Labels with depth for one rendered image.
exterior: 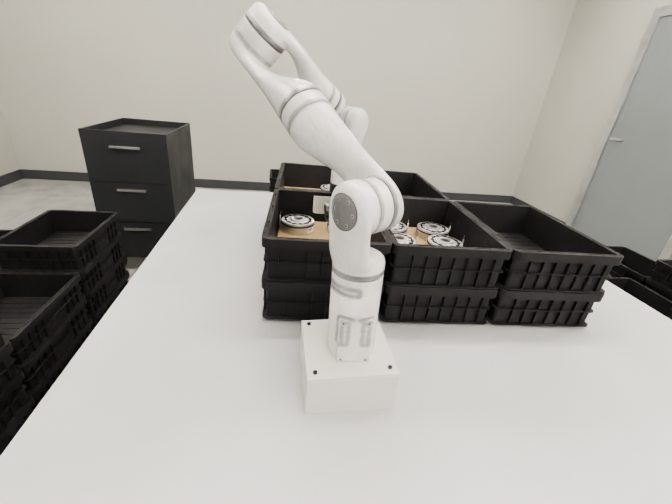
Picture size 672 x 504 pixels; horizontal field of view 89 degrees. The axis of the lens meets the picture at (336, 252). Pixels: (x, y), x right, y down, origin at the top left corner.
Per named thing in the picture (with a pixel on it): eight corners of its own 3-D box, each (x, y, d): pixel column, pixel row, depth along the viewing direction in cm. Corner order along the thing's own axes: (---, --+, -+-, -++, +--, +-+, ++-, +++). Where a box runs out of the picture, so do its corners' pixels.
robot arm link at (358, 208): (366, 190, 47) (355, 295, 55) (409, 182, 53) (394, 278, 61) (324, 176, 54) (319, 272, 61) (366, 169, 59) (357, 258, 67)
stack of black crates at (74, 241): (99, 339, 151) (76, 247, 131) (21, 341, 146) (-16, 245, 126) (133, 290, 186) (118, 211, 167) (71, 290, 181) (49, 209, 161)
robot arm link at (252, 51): (215, 35, 68) (273, 126, 60) (245, -6, 64) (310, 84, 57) (248, 59, 76) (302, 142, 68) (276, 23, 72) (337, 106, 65)
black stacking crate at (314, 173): (360, 227, 119) (364, 195, 114) (274, 222, 116) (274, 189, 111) (347, 194, 155) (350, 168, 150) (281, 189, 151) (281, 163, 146)
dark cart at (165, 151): (180, 273, 233) (164, 135, 193) (107, 273, 225) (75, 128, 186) (199, 236, 287) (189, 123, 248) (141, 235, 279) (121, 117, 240)
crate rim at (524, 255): (623, 266, 86) (628, 257, 85) (513, 260, 83) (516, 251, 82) (530, 212, 122) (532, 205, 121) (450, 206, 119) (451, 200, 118)
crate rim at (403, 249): (512, 260, 83) (516, 251, 82) (392, 254, 79) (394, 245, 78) (449, 206, 119) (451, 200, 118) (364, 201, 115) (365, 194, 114)
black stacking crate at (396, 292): (488, 328, 92) (502, 290, 87) (379, 326, 88) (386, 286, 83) (436, 259, 128) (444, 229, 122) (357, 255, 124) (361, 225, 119)
